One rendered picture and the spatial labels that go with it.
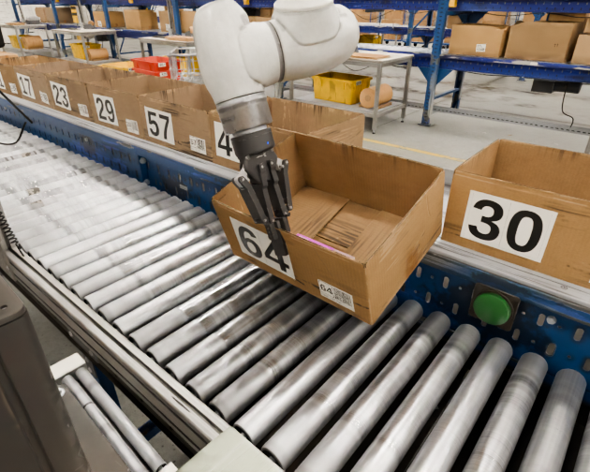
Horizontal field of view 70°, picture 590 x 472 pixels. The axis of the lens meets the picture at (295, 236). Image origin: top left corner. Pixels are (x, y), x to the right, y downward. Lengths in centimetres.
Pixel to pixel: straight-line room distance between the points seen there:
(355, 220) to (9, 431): 75
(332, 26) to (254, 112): 20
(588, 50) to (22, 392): 507
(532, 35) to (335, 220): 441
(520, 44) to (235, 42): 468
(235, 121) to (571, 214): 62
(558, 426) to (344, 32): 75
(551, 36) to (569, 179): 408
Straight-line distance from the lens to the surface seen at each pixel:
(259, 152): 75
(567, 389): 93
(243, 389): 81
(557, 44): 520
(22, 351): 55
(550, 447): 83
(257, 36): 76
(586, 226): 91
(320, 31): 78
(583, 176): 118
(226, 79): 74
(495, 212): 93
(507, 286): 92
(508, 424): 83
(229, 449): 73
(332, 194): 110
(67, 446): 66
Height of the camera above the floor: 136
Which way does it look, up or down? 29 degrees down
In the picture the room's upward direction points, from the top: straight up
